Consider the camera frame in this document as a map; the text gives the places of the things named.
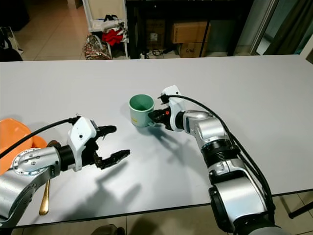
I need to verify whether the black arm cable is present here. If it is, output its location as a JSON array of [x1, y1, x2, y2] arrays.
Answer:
[[0, 116, 80, 158], [164, 94, 277, 206]]

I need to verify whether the dark brown box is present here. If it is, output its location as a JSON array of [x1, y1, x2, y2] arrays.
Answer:
[[147, 20, 166, 49]]

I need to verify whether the orange plastic plate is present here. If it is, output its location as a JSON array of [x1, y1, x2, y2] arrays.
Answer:
[[37, 137, 53, 150]]

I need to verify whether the dark robot foot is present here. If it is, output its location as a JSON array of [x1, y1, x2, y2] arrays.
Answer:
[[90, 224, 125, 235]]

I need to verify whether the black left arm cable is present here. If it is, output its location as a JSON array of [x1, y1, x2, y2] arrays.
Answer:
[[0, 116, 80, 158]]

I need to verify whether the black bag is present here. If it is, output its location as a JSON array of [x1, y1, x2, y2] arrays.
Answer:
[[0, 27, 24, 62]]

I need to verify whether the gold metal spoon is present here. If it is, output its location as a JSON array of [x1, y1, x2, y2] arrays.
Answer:
[[39, 140, 59, 216]]

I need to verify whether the orange plastic bowl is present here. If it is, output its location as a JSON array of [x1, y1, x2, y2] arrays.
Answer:
[[0, 117, 45, 175]]

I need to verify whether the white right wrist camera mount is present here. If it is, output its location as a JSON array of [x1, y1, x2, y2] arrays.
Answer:
[[159, 85, 182, 106]]

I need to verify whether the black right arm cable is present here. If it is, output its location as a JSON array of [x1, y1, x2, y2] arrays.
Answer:
[[164, 94, 277, 206]]

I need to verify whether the red cloth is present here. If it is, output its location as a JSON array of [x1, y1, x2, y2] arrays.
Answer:
[[102, 28, 125, 46]]

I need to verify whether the small printed cardboard box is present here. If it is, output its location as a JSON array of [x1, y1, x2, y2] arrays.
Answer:
[[179, 43, 207, 58]]

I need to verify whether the large brown cardboard box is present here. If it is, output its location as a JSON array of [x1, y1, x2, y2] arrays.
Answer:
[[171, 21, 211, 45]]

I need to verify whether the black shelf unit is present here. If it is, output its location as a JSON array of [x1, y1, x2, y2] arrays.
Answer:
[[126, 0, 255, 58]]

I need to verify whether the patterned fabric bag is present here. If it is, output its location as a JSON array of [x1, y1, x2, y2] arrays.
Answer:
[[83, 34, 112, 60]]

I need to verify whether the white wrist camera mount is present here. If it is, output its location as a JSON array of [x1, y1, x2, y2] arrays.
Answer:
[[67, 117, 98, 162], [159, 85, 182, 106]]

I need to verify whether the black metal leg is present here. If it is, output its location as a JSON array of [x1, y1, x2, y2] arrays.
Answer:
[[289, 201, 313, 219]]

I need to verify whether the white rack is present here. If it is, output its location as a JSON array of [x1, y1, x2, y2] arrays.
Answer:
[[82, 0, 129, 59]]

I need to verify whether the green ceramic cup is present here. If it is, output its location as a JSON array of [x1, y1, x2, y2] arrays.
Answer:
[[129, 94, 156, 128]]

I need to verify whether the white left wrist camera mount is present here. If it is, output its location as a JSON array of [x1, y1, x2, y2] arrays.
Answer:
[[67, 117, 98, 162]]

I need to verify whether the grey sliding door frame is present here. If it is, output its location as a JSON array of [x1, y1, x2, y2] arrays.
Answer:
[[237, 0, 313, 55]]

